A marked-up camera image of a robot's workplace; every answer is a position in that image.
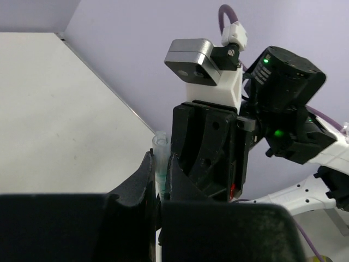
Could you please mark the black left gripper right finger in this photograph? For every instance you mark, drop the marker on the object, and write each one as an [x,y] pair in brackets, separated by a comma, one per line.
[179,188]

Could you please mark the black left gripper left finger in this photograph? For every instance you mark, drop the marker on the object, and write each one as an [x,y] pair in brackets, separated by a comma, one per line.
[130,216]

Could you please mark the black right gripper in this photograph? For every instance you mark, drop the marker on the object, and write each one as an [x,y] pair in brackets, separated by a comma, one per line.
[212,143]

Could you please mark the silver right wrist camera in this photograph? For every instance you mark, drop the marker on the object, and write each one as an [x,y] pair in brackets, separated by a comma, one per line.
[212,73]

